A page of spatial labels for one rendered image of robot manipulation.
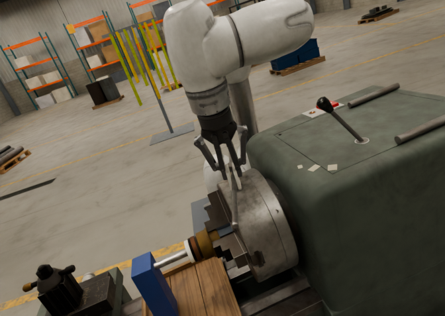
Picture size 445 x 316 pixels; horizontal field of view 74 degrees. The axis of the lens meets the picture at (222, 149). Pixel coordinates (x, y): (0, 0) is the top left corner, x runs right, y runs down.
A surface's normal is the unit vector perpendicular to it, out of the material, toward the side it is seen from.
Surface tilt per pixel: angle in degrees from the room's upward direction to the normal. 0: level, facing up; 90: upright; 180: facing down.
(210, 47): 99
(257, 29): 77
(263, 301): 29
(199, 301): 0
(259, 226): 57
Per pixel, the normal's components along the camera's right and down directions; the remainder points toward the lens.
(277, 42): 0.30, 0.61
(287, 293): -0.14, -0.61
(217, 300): -0.30, -0.87
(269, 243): 0.16, 0.07
